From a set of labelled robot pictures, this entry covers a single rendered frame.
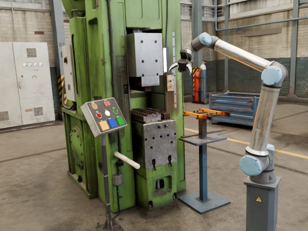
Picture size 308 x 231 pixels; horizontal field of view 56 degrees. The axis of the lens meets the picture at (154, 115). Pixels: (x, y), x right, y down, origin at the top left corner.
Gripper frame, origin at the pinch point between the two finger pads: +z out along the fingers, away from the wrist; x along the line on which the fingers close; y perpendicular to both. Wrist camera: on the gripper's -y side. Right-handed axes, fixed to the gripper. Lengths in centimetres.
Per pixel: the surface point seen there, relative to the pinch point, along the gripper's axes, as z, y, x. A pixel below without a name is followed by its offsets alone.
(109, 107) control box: -4, 48, 63
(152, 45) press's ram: -72, 26, 45
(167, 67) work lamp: -82, 56, 34
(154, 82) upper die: -54, 55, 40
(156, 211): 24, 158, 21
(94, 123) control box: 21, 44, 65
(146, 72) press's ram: -54, 44, 46
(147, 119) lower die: -29, 82, 41
